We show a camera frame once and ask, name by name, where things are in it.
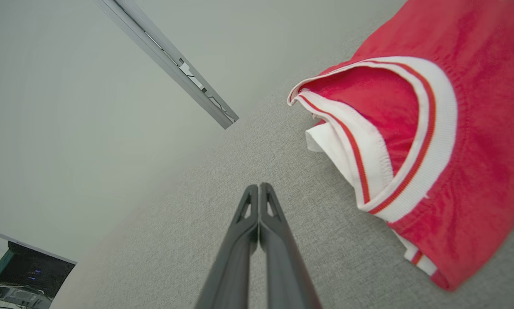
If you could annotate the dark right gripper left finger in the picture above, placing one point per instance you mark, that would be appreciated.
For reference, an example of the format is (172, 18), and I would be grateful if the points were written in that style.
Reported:
(231, 274)

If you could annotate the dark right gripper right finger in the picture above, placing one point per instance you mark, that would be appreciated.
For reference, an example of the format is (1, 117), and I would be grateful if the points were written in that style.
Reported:
(287, 279)

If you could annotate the red and white jersey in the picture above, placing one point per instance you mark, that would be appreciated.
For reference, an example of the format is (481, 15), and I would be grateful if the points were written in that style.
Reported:
(476, 128)

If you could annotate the black monitor screen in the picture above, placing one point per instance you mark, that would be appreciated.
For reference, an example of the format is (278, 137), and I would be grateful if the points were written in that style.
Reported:
(34, 270)

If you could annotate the grey electronics box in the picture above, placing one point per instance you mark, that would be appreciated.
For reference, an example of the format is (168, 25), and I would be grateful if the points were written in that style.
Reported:
(21, 296)

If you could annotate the grey metal post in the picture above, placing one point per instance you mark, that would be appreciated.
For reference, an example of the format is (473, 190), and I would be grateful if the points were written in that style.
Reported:
(175, 64)

